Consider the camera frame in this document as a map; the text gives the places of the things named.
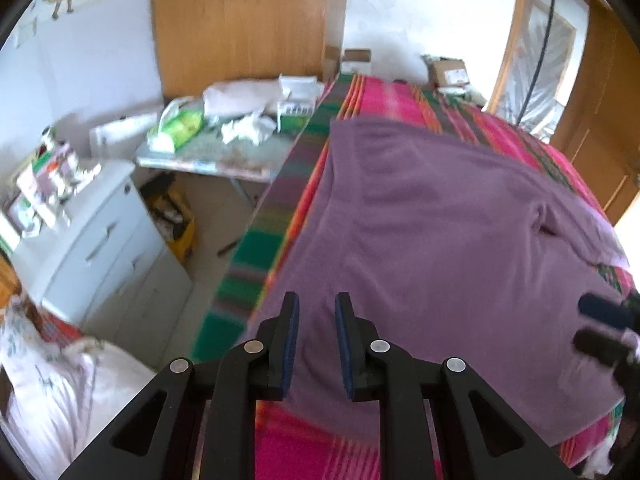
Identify purple fleece sweater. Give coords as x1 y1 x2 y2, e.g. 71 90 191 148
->
256 117 626 445

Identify pink plaid bed cover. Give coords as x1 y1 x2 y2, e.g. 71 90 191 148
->
193 76 632 479

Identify floral white bedsheet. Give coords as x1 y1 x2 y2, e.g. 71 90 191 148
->
1 296 155 479

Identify grey drawer cabinet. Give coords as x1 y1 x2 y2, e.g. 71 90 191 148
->
10 159 192 368

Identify wooden door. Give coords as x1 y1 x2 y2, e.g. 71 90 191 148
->
551 3 639 223

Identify yellow bag under table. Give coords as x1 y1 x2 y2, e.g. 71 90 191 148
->
140 172 196 263

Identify green medicine box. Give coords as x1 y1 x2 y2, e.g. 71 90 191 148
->
277 100 314 132

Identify crumpled white tissues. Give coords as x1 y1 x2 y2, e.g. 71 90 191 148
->
220 113 277 146

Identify glass side table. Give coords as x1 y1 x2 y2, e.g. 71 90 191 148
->
136 129 297 208

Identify brown cardboard box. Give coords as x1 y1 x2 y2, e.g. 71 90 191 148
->
427 58 470 88

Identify small white cardboard box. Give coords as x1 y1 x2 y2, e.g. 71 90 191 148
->
340 49 372 76

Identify green tissue pack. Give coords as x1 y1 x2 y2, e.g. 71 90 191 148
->
146 96 205 154

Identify wooden wardrobe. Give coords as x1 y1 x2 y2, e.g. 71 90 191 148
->
152 0 347 99

